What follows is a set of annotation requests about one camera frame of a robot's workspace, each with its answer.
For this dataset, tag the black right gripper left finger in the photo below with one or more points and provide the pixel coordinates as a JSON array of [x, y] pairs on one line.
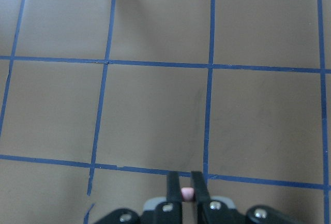
[[170, 210]]

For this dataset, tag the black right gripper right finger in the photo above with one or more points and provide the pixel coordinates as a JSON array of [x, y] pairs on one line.
[[209, 209]]

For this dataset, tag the pink chopstick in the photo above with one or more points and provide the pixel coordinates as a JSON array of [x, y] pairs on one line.
[[187, 194]]

